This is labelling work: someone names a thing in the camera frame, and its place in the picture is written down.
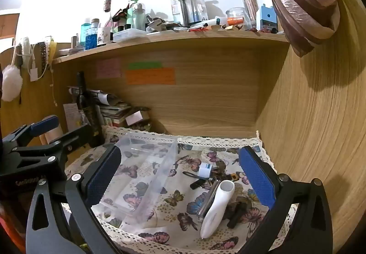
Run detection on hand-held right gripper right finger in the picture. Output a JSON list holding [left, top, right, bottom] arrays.
[[238, 145, 334, 254]]

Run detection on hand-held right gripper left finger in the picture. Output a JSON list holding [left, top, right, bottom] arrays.
[[26, 144, 123, 254]]

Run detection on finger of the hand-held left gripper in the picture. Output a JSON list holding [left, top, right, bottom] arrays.
[[11, 124, 95, 163], [0, 115, 59, 152]]

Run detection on dark bow hair clip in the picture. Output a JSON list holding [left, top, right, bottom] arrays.
[[224, 197, 250, 229]]

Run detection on small white blue-label tube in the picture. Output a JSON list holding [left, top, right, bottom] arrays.
[[199, 163, 214, 179]]

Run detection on clear plastic storage box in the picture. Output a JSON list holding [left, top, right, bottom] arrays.
[[99, 132, 178, 225]]

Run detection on silver metal bar tool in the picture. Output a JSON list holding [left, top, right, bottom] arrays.
[[197, 184, 221, 218]]

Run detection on white handheld electric device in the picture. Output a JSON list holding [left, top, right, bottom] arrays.
[[199, 180, 236, 239]]

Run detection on white handwritten note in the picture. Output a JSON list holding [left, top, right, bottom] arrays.
[[63, 103, 80, 132]]

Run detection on dark wine bottle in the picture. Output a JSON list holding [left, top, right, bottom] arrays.
[[75, 71, 105, 147]]

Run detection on stack of papers and booklets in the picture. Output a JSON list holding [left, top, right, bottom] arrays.
[[67, 85, 135, 129]]

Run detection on white fluffy pompom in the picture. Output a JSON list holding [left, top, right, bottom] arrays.
[[1, 64, 24, 102]]

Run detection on pink sticky note pad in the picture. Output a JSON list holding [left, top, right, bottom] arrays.
[[125, 111, 144, 126]]

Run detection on pile of small metal caps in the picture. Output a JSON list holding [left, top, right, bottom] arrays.
[[130, 121, 152, 131]]

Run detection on butterfly print lace cloth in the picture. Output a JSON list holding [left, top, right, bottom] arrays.
[[61, 125, 298, 254]]

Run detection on blue liquid bottle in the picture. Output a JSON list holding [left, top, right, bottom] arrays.
[[81, 23, 99, 50]]

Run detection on white cup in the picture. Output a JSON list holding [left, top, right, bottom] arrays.
[[97, 27, 112, 43]]

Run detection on flat clear lidded container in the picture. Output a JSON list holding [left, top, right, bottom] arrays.
[[113, 28, 148, 43]]

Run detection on wooden shelf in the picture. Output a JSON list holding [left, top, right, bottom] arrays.
[[51, 29, 291, 65]]

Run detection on green pump bottle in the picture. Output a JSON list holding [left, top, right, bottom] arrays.
[[127, 0, 146, 30]]

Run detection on blue white box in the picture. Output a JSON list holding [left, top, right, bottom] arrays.
[[256, 6, 278, 33]]

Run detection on white marker pen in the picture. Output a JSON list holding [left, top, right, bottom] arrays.
[[188, 20, 221, 29]]

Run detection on glass jar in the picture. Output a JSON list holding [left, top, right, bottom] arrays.
[[226, 7, 249, 29]]

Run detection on clear tube of sticks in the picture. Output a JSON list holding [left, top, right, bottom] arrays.
[[241, 0, 259, 29]]

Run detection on pink hanging cloth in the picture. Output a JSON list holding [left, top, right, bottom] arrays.
[[266, 0, 352, 57]]

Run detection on clear blister packaging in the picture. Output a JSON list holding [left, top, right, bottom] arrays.
[[171, 0, 209, 26]]

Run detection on pink wall note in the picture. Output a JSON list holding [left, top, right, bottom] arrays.
[[96, 58, 121, 79]]

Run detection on orange wall note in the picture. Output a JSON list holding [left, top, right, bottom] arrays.
[[125, 67, 176, 86]]

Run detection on green wall note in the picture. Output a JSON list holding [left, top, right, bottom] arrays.
[[128, 61, 162, 70]]

